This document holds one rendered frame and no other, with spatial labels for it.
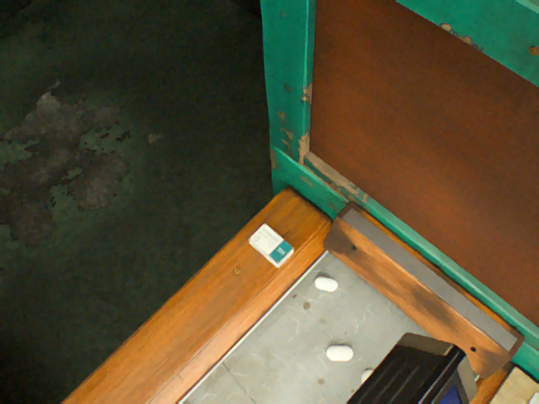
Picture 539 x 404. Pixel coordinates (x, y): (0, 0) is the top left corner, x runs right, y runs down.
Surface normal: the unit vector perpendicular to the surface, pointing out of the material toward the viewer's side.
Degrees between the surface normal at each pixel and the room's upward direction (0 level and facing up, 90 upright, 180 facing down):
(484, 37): 90
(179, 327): 0
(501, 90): 90
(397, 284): 67
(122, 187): 0
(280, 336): 0
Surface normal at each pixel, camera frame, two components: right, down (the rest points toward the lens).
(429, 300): -0.65, 0.41
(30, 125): -0.04, -0.45
